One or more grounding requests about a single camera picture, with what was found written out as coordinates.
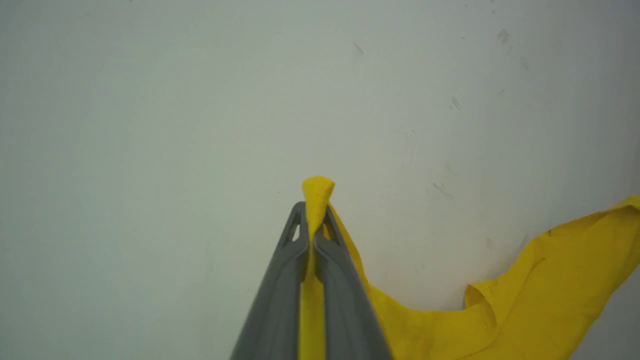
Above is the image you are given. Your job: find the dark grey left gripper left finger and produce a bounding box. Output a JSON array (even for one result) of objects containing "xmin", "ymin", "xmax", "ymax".
[{"xmin": 230, "ymin": 201, "xmax": 309, "ymax": 360}]

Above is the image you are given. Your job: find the yellow garment with white patches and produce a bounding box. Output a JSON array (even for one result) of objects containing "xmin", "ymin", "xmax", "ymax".
[{"xmin": 298, "ymin": 175, "xmax": 640, "ymax": 360}]

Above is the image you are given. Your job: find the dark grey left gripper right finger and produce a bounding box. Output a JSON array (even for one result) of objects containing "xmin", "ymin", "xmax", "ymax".
[{"xmin": 313, "ymin": 205, "xmax": 394, "ymax": 360}]

